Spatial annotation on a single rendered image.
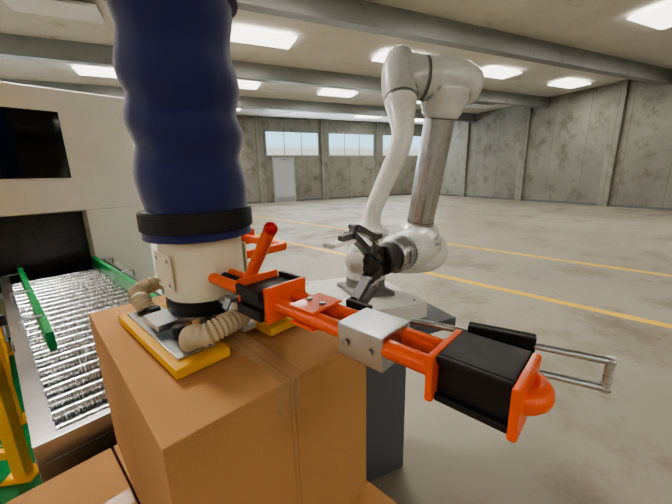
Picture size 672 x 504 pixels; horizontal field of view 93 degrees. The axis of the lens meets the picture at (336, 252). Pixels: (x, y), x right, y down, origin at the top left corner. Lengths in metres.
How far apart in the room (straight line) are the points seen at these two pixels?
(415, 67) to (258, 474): 1.07
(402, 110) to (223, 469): 0.94
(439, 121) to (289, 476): 1.04
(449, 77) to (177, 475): 1.13
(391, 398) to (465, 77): 1.19
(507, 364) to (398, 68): 0.92
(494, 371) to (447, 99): 0.94
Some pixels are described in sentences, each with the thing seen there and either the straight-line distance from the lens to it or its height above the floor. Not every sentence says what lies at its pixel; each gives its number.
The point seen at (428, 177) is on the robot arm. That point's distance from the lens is 1.19.
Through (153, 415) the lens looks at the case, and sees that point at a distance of 0.59.
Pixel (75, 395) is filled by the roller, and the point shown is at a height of 0.54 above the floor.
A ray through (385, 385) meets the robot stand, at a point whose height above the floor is 0.45.
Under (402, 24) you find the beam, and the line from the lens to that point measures 6.79.
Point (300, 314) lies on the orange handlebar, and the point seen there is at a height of 1.09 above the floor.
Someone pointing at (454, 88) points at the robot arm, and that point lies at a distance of 1.15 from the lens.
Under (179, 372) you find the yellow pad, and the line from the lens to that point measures 0.63.
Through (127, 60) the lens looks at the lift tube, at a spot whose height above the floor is 1.47.
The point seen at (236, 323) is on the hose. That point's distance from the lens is 0.61.
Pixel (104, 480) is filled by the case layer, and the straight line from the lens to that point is 1.15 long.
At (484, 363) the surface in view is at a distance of 0.34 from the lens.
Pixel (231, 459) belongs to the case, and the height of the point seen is 0.86.
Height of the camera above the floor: 1.28
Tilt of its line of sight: 14 degrees down
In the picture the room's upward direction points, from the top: 1 degrees counter-clockwise
